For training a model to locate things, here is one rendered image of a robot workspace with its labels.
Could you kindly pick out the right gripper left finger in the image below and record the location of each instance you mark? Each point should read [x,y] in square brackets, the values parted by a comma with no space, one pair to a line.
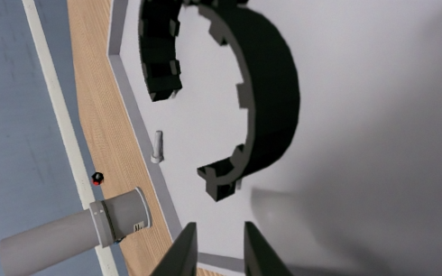
[182,257]

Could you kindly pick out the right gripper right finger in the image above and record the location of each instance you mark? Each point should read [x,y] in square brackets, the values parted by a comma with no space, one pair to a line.
[259,257]

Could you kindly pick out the red stubby screwdriver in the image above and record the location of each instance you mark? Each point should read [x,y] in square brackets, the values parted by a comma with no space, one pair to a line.
[97,178]

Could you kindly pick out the black clamp ring half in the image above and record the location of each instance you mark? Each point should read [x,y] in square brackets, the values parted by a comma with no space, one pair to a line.
[270,88]

